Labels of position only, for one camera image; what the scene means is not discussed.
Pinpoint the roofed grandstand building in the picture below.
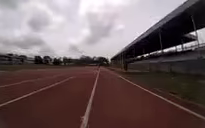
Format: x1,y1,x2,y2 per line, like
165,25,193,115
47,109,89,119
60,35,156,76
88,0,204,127
110,0,205,76

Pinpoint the low distant building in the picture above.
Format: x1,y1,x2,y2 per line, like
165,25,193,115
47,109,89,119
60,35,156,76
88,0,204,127
0,51,35,65

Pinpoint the distant row of trees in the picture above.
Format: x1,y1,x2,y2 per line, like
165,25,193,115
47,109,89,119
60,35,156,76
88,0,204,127
33,54,111,67

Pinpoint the red running track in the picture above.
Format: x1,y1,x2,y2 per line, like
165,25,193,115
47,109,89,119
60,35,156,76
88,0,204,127
0,65,205,128

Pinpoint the green grass strip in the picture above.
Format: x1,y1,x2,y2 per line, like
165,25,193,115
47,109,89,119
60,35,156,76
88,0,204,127
106,67,205,110

